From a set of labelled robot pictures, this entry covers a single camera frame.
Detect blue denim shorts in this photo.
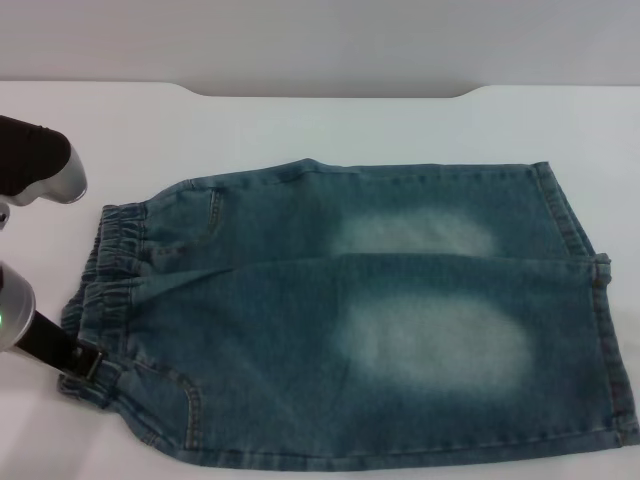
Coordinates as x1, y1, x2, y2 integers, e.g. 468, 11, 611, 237
57, 157, 640, 459

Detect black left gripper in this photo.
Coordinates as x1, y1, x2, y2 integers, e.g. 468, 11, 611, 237
18, 308, 110, 384

